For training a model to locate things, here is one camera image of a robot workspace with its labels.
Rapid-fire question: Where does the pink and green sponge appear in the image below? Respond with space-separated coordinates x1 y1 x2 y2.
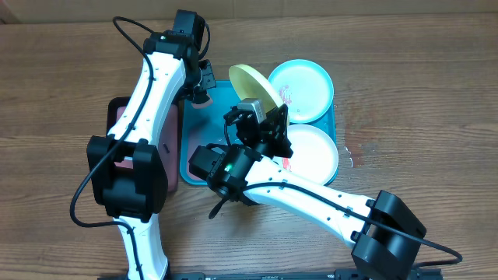
191 92 213 109

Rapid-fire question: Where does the white plate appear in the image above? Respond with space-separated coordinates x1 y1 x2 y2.
273 124 338 185

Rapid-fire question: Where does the yellow plate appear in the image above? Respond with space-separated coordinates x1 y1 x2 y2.
229 64 284 118

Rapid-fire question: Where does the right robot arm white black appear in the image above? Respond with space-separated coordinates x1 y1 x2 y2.
189 105 426 280

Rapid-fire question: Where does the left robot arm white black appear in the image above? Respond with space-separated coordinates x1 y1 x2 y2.
84 31 214 279

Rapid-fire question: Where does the black tray with pink water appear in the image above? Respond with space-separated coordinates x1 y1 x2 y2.
107 96 179 193

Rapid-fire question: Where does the light blue plate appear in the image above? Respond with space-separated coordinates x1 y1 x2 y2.
268 59 334 124

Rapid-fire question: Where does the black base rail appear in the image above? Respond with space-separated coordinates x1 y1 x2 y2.
96 267 444 280

